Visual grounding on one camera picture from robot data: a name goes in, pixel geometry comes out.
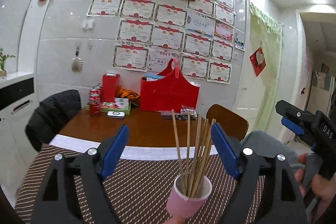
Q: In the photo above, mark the green flat box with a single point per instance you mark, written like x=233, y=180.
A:
x=119, y=107

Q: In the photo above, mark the hanging round brush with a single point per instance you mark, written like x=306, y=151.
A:
x=77, y=63

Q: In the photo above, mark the grey cloth on chair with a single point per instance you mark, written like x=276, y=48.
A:
x=265, y=145

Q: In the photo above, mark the award certificate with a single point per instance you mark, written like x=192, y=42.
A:
x=219, y=72
x=104, y=8
x=135, y=31
x=170, y=15
x=133, y=58
x=138, y=9

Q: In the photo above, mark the red gift bag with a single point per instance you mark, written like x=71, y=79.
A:
x=170, y=92

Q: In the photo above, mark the red tall box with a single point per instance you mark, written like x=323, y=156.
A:
x=110, y=83

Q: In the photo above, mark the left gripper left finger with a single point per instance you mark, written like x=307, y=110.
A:
x=57, y=200

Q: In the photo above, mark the brown polka dot tablecloth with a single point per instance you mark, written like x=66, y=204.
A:
x=138, y=189

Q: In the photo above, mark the person's right hand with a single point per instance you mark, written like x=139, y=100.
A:
x=321, y=187

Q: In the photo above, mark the person's left hand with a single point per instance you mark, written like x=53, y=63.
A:
x=175, y=220

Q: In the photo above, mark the red cola can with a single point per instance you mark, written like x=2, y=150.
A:
x=94, y=105

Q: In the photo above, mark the pink cylindrical utensil holder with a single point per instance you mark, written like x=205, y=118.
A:
x=180, y=205

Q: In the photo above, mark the black jacket on chair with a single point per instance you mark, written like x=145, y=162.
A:
x=51, y=117

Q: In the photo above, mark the green door curtain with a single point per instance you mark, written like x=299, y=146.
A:
x=266, y=32

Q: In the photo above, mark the orange snack bag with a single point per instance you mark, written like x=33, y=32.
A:
x=126, y=93

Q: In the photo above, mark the white sideboard cabinet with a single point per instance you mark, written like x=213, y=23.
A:
x=18, y=102

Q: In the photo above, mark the brown wooden chair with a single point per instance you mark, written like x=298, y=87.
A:
x=233, y=124

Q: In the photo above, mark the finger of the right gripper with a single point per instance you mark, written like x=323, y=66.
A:
x=292, y=126
x=293, y=113

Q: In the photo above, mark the red diamond door decoration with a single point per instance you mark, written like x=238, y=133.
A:
x=257, y=60

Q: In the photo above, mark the white small device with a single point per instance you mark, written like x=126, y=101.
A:
x=116, y=114

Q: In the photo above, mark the small potted green plant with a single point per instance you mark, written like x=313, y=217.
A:
x=3, y=58

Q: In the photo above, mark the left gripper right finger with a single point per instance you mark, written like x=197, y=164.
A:
x=281, y=200

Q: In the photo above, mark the dark snack packet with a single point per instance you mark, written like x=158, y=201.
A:
x=183, y=115

